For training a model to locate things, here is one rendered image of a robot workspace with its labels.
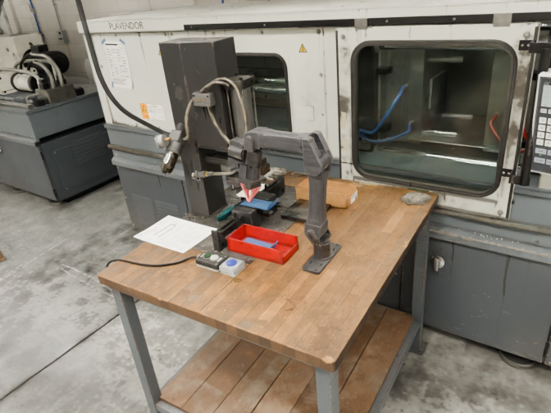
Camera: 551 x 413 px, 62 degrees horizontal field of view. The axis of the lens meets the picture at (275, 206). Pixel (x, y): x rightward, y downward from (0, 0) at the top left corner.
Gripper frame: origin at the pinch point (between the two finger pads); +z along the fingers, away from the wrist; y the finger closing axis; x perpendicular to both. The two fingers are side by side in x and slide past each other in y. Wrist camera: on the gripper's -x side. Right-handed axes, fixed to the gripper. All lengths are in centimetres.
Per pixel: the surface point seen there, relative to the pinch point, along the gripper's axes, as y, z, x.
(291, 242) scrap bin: -8.0, 13.9, 16.9
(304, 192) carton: -42.4, 9.0, -2.1
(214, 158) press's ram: -9.8, -4.9, -28.9
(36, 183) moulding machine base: -73, 135, -326
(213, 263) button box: 18.0, 20.0, 1.7
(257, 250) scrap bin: 4.4, 15.3, 10.7
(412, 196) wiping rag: -66, 1, 39
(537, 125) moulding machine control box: -67, -41, 75
